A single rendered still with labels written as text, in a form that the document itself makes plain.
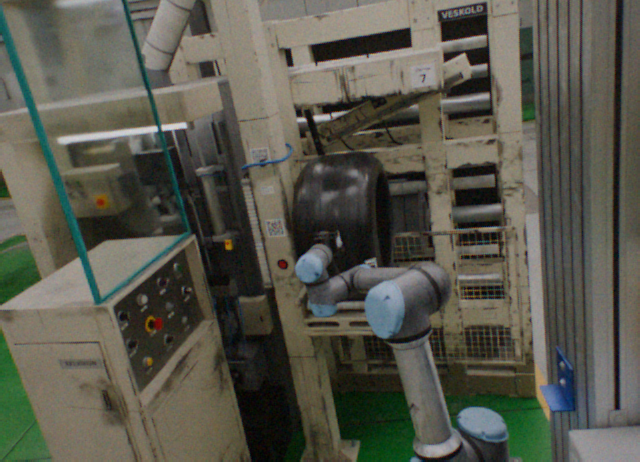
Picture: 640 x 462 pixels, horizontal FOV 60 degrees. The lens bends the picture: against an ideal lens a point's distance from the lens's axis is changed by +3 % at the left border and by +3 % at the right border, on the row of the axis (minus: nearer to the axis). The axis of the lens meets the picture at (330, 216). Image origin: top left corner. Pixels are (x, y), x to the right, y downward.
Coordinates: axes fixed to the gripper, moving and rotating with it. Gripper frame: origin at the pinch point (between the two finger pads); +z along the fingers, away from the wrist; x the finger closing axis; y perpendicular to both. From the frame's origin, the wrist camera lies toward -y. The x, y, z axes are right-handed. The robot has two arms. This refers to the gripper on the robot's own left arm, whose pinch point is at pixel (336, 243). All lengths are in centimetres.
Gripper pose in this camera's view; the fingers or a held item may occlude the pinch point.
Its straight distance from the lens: 185.9
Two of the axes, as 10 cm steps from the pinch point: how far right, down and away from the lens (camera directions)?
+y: -1.3, -9.7, -2.0
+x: -9.6, 0.8, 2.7
